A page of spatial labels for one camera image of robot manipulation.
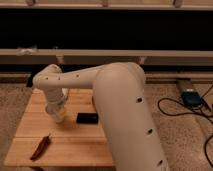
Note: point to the wooden folding table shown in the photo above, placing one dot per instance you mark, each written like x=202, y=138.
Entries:
x=72, y=144

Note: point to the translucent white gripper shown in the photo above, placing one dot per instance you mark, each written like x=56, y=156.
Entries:
x=58, y=115

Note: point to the black rectangular block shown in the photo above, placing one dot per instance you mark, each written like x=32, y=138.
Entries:
x=87, y=118

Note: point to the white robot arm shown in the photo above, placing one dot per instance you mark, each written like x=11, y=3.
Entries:
x=119, y=99

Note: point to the red chili pepper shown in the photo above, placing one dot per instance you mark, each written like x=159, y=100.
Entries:
x=42, y=146

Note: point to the crumpled white cloth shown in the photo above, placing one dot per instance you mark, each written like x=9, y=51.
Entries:
x=26, y=51

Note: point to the blue power adapter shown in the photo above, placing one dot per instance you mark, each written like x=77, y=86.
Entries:
x=191, y=99

